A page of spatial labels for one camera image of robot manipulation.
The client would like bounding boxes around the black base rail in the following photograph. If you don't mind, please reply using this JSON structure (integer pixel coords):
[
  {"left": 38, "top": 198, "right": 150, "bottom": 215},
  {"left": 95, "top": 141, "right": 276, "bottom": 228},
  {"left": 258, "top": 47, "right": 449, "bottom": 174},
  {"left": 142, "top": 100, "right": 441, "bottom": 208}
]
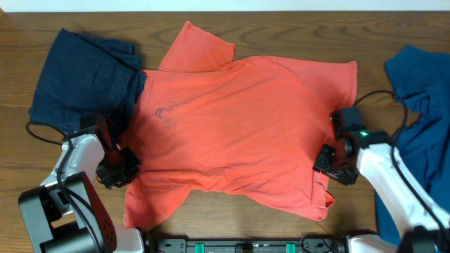
[{"left": 155, "top": 235, "right": 349, "bottom": 253}]

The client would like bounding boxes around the folded dark navy garment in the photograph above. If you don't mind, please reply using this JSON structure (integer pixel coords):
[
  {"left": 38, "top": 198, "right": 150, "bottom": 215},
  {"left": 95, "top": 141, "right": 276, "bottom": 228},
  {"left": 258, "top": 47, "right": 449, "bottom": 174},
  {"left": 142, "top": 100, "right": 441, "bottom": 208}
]
[{"left": 29, "top": 29, "right": 146, "bottom": 133}]

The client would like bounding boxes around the blue garment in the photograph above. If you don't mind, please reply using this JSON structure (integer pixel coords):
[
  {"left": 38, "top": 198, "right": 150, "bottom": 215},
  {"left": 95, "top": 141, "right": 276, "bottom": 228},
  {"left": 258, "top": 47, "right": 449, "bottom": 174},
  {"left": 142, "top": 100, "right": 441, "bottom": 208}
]
[{"left": 374, "top": 44, "right": 450, "bottom": 247}]

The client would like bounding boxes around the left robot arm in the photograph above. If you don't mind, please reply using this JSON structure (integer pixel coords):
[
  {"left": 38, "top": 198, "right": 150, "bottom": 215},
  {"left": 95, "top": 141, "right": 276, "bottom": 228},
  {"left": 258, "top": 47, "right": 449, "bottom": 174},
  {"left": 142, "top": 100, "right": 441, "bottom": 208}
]
[{"left": 18, "top": 114, "right": 146, "bottom": 253}]

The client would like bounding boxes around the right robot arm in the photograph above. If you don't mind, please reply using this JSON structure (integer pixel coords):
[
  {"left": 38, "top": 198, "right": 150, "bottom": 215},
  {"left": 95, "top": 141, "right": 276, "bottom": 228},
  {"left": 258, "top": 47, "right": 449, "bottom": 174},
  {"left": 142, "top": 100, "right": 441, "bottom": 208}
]
[{"left": 313, "top": 107, "right": 449, "bottom": 252}]

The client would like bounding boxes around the coral red t-shirt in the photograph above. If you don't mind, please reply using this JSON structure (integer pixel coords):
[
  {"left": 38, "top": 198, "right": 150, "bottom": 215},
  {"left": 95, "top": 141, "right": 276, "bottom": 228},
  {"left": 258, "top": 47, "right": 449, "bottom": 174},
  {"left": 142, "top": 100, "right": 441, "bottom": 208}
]
[{"left": 121, "top": 22, "right": 357, "bottom": 228}]

